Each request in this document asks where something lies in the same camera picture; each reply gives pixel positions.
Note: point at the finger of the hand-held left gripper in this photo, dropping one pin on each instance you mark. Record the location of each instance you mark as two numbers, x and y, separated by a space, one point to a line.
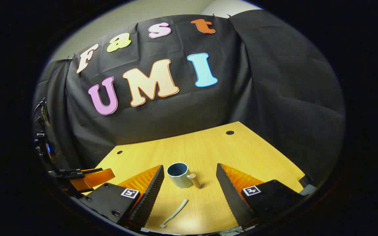
97 178

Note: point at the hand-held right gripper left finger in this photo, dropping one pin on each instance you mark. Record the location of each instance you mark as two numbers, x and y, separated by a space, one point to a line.
151 196

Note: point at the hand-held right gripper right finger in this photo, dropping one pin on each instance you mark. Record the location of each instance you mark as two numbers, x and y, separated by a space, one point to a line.
231 196

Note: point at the pale toothbrush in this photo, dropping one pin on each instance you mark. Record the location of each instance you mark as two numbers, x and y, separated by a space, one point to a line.
176 213

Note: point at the wooden desktop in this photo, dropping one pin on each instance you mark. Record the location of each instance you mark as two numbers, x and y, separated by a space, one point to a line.
202 147

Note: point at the dark grey object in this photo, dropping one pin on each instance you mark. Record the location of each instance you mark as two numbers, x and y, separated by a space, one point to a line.
307 185

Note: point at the black backdrop cloth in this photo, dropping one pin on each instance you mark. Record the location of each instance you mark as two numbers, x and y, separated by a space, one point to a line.
192 114

